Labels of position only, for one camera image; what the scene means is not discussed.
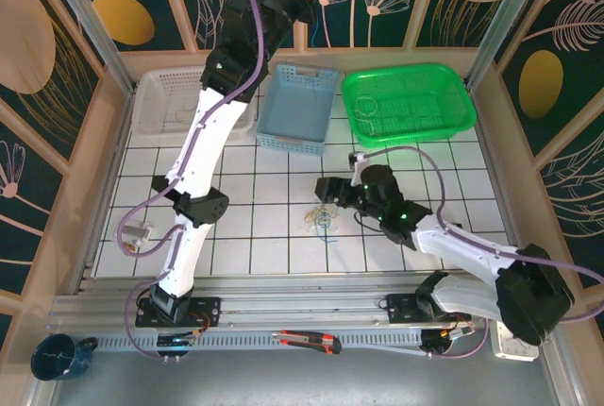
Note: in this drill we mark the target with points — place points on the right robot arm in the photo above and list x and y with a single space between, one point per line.
467 245

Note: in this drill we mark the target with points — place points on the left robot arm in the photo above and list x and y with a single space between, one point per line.
207 141

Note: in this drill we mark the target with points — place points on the blue perforated plastic basket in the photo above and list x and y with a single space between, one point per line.
297 108

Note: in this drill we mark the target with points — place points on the green plastic mesh basket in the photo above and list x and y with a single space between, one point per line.
424 108

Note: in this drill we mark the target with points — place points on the white plastic mesh basket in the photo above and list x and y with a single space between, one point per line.
156 94

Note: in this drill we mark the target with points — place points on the orange black utility knife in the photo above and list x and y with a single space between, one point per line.
307 341

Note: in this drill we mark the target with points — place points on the black controller board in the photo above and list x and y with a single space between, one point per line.
172 341
436 340

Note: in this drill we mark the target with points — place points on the small white adapter box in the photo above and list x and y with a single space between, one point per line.
137 231

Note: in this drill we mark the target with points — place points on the white flat device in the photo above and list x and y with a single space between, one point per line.
512 351

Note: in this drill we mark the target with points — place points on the dark blue mug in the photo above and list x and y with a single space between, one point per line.
56 359

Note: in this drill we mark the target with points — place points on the aluminium linear rail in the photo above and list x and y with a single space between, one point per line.
292 304

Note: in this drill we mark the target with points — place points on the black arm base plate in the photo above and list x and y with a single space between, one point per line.
398 309
207 307

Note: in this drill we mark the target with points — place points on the aluminium frame post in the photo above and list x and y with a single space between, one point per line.
83 14
509 14

